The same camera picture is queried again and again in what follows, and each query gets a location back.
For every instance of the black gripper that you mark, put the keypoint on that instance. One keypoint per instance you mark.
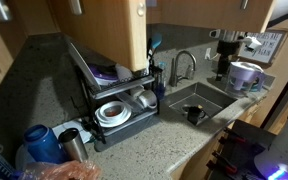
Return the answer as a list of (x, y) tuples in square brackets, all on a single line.
[(227, 49)]

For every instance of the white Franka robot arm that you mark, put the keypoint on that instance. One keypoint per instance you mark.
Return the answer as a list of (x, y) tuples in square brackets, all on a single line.
[(229, 35)]

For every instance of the stainless steel sink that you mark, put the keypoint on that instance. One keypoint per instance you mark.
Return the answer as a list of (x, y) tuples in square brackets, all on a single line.
[(200, 96)]

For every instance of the wooden upper cupboard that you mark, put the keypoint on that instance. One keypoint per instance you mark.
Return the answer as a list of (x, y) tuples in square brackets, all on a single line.
[(204, 13)]

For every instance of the purple bowl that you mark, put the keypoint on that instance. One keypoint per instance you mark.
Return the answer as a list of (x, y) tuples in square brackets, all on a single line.
[(103, 75)]

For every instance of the wooden cupboard door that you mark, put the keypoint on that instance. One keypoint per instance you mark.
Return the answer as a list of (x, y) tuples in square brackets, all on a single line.
[(107, 30)]

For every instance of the lavender mug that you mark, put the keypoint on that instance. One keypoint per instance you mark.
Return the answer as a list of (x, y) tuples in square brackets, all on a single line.
[(245, 78)]

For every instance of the brushed steel faucet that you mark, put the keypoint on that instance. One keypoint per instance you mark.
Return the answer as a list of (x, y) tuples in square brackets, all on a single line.
[(180, 66)]

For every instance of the black mug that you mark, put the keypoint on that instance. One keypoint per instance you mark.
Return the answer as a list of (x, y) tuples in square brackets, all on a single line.
[(194, 114)]

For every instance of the framed text sign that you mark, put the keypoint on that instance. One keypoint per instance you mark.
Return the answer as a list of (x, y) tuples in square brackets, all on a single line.
[(272, 48)]

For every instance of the blue dish soap bottle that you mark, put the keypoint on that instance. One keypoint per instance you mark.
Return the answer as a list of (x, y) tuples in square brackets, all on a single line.
[(160, 91)]

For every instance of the black utensil holder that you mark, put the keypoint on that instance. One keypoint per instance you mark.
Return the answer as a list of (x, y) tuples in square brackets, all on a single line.
[(156, 78)]

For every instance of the teal spatula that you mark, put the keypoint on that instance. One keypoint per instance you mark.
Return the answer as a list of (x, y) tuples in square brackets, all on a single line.
[(156, 41)]

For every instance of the black device with red parts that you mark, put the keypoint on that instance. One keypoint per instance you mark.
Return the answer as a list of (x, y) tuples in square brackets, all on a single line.
[(240, 146)]

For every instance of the white mug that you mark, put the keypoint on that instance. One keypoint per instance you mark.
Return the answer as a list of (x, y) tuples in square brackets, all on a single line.
[(148, 99)]

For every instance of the white cup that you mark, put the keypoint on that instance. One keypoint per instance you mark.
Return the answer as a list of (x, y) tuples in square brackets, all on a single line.
[(123, 72), (136, 91)]

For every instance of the wooden base cabinet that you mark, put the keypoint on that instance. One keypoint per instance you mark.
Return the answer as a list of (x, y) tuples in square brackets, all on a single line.
[(197, 163)]

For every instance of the clear glass container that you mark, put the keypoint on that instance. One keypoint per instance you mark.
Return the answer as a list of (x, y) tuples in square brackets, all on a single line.
[(129, 101)]

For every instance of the black two-tier dish rack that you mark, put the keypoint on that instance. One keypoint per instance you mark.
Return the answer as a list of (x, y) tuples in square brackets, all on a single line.
[(117, 88)]

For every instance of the grey drain tray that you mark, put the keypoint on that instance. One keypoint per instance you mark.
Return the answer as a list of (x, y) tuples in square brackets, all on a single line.
[(130, 130)]

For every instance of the white stacked bowls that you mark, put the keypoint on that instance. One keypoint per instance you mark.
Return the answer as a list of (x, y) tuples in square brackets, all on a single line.
[(113, 114)]

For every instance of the large white plate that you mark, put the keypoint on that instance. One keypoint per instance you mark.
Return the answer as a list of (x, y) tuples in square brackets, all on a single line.
[(84, 65)]

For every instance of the white paper sheet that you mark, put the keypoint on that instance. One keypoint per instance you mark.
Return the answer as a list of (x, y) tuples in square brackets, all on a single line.
[(69, 126)]

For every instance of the stainless steel tumbler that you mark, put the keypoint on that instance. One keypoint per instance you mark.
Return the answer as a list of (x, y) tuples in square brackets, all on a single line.
[(74, 146)]

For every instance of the orange plastic bag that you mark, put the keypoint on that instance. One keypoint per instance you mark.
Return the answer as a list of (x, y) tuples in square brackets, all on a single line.
[(64, 170)]

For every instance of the blue water bottle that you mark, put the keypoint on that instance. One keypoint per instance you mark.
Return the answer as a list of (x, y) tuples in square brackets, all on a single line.
[(44, 145)]

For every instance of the white wall outlet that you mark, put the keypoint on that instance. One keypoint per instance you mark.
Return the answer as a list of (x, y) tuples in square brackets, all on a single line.
[(208, 53)]

